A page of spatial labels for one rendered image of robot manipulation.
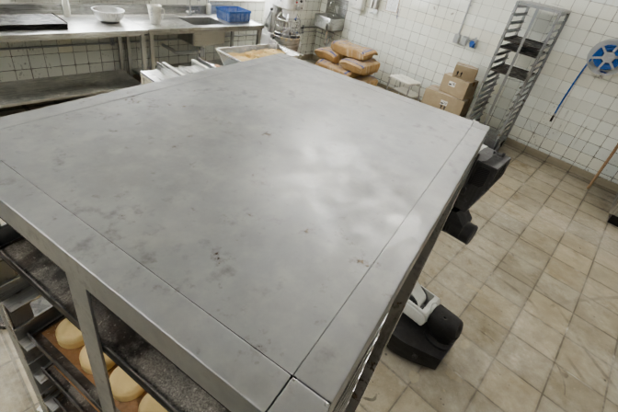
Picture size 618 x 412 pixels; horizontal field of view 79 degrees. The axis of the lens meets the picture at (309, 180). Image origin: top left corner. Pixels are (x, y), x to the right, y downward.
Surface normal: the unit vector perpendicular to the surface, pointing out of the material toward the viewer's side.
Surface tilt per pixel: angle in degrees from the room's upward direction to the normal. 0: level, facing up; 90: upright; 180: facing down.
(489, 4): 90
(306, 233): 0
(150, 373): 0
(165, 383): 0
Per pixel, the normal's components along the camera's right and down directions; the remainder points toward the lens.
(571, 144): -0.68, 0.30
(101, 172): 0.17, -0.82
